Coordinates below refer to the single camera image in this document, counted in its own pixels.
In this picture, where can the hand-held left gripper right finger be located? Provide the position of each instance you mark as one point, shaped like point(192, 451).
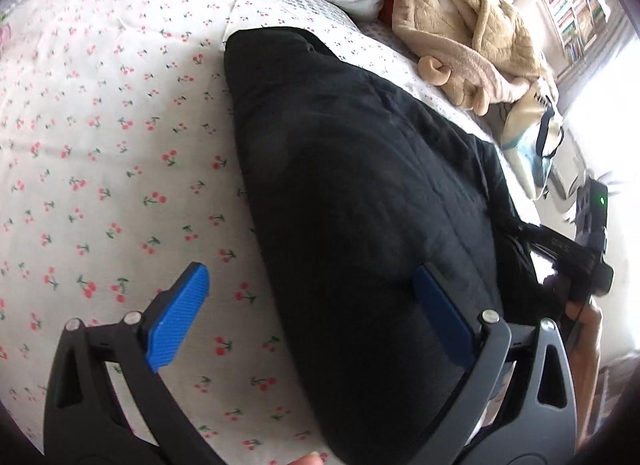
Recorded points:
point(445, 315)

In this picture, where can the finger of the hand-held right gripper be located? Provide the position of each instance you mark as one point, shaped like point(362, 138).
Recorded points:
point(527, 237)

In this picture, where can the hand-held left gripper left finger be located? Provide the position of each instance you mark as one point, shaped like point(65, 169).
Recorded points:
point(177, 312)

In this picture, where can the black garment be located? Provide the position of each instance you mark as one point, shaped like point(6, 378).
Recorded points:
point(350, 195)

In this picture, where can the person's right forearm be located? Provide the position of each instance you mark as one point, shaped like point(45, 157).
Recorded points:
point(587, 345)

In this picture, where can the person's left hand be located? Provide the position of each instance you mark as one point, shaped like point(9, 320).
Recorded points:
point(307, 460)

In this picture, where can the grey office chair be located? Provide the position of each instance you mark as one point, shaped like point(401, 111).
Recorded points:
point(565, 187)

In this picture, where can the beige and blue tote bag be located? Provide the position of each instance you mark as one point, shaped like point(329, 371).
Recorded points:
point(532, 145)

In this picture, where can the cherry print bedspread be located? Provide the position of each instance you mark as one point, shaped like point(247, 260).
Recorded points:
point(110, 145)

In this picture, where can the tan plush toy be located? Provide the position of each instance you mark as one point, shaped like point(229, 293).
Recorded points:
point(480, 40)

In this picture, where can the bookshelf with books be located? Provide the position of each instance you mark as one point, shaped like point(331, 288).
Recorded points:
point(575, 5)

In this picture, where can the red cloth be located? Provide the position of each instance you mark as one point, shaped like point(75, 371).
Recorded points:
point(386, 9)

